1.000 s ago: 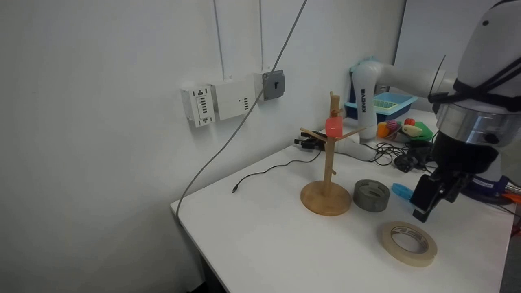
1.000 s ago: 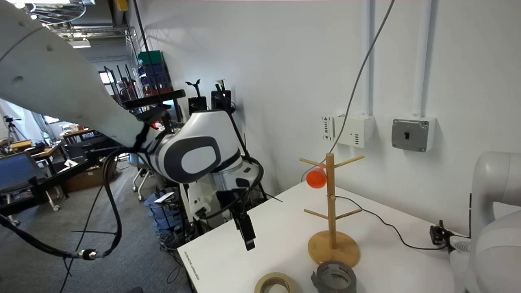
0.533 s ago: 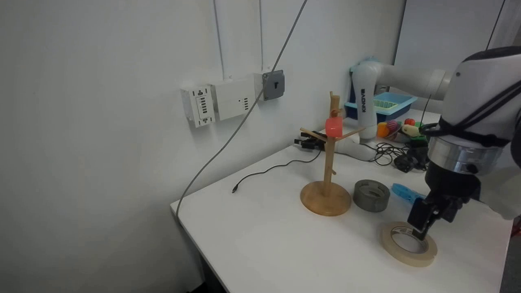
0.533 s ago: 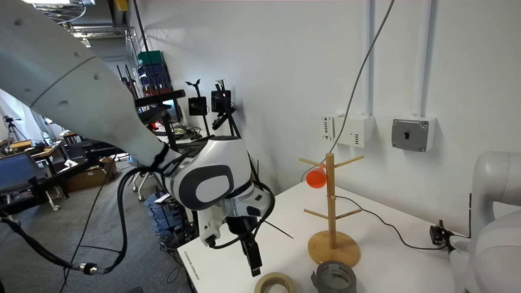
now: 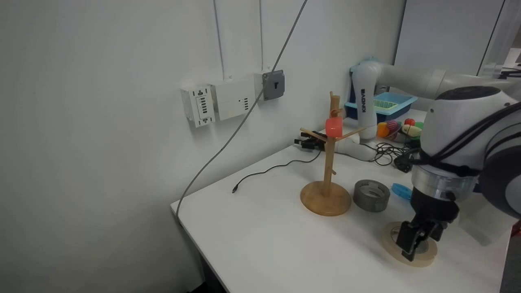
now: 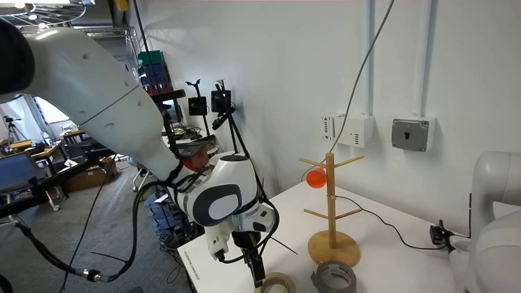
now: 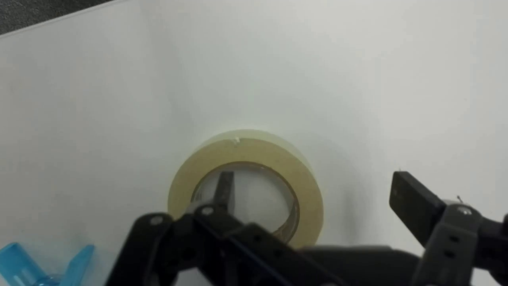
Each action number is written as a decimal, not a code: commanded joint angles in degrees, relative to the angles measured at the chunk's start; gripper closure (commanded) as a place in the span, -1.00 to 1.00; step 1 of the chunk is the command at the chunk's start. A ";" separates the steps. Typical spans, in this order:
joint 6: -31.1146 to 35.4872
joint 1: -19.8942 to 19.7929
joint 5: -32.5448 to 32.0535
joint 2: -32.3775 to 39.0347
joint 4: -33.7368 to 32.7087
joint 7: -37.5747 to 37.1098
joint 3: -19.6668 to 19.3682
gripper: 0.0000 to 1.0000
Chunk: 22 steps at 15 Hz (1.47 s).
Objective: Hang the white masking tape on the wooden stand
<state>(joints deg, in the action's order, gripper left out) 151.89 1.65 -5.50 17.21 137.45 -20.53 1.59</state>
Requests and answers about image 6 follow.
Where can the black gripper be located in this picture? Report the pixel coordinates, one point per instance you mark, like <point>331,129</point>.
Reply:
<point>248,245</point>

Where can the white robot arm with lettering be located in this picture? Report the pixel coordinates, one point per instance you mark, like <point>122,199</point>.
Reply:
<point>497,238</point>

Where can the white robot arm black joints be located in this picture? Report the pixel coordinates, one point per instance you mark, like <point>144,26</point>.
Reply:
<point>82,82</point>

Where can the wooden peg stand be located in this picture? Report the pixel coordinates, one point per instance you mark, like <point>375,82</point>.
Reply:
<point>332,246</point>

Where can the blue crate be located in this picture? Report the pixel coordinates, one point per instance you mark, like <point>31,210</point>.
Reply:
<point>165,220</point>

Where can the orange ball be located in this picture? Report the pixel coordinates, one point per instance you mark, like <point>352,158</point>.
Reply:
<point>316,178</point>

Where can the black connector device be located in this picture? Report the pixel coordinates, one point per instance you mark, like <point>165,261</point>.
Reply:
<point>441,235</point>

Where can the brown cardboard box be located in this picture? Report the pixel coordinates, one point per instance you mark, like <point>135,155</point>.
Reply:
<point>91,176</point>

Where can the green storage box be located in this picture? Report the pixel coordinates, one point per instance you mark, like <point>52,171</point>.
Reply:
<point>152,66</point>

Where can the blue chair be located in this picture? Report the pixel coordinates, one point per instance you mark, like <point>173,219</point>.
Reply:
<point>18,173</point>

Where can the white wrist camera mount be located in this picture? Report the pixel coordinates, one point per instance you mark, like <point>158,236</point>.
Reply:
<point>220,243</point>

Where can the grey duct tape roll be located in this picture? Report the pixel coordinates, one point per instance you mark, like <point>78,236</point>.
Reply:
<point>319,274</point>

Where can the white vented wall box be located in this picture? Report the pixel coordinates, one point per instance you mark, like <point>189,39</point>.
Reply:
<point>331,127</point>

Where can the white plain wall box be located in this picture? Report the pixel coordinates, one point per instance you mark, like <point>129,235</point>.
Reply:
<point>358,132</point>

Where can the black tripod camera mount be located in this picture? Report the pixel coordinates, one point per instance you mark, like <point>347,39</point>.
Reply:
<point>222,101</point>
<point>197,105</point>

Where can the grey wall switch box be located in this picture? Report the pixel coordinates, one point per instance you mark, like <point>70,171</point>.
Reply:
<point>411,134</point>

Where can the white wall conduit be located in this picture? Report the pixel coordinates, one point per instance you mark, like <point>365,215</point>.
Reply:
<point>428,54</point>
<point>370,54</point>

